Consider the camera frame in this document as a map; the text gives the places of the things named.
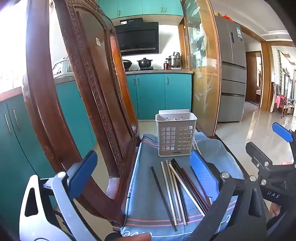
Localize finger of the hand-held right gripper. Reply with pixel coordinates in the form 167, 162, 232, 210
272, 122, 296, 143
245, 142, 273, 168

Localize dark red chopstick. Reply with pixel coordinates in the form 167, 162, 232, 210
181, 167, 212, 208

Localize black cooking pot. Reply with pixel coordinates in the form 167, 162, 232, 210
137, 58, 153, 69

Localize black range hood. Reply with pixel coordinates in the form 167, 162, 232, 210
114, 18, 159, 56

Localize white perforated utensil holder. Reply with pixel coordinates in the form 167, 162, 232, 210
155, 109, 198, 157

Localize green wall garland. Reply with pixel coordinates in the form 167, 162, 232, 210
278, 50, 284, 93

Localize carved wooden chair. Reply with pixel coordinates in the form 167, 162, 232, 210
22, 0, 140, 232

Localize wood framed glass door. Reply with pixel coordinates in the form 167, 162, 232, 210
178, 0, 222, 137

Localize person's right hand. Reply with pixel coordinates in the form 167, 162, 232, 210
269, 201, 282, 218

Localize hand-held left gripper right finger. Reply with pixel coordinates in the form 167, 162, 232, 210
187, 150, 271, 241

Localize blue striped towel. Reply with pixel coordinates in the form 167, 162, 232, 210
120, 133, 245, 241

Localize white dish rack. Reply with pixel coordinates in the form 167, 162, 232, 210
52, 59, 71, 78

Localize teal base cabinets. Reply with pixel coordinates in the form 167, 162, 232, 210
126, 73, 193, 120
0, 81, 97, 232

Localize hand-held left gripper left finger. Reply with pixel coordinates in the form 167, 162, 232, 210
20, 150, 103, 241

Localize grey refrigerator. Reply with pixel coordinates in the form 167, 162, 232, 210
214, 15, 247, 123

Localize brown wooden door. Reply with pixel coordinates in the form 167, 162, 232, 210
245, 52, 263, 103

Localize teal wall cabinets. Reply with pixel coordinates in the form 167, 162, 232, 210
97, 0, 184, 19

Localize wooden dining chairs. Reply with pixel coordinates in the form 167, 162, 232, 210
274, 82, 296, 116

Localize stainless steel pot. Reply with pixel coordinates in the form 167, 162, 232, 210
166, 52, 183, 69

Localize black chopstick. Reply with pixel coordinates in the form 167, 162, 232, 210
171, 159, 210, 212
151, 166, 178, 232

